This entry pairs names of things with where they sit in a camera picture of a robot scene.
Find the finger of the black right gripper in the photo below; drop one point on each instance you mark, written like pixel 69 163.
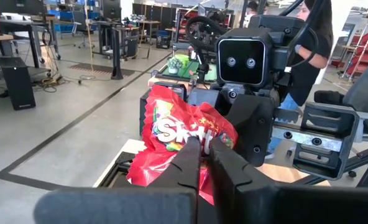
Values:
pixel 255 124
pixel 352 149

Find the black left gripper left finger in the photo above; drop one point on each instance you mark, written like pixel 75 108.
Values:
pixel 125 208

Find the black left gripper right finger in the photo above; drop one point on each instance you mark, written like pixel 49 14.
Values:
pixel 280 205

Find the red Skittles candy bag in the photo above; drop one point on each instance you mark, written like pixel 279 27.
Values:
pixel 171 130

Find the black background robot arm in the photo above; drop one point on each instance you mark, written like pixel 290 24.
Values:
pixel 202 65

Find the wooden workbench green mat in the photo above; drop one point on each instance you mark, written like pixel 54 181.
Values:
pixel 184 73

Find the lime green bucket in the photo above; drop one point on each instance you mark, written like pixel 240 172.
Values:
pixel 183 59

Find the small potted plant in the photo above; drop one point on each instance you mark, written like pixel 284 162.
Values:
pixel 174 65

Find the person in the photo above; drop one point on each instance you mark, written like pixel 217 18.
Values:
pixel 305 81
pixel 252 6

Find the black floor box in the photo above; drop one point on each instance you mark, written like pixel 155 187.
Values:
pixel 17 84

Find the blue storage bins shelf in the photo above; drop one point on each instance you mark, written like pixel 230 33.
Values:
pixel 66 15

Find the workbench on casters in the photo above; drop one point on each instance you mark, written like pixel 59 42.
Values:
pixel 16 22

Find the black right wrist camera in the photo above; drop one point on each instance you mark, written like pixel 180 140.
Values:
pixel 241 62

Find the black floor post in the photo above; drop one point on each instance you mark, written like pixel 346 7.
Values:
pixel 117 56

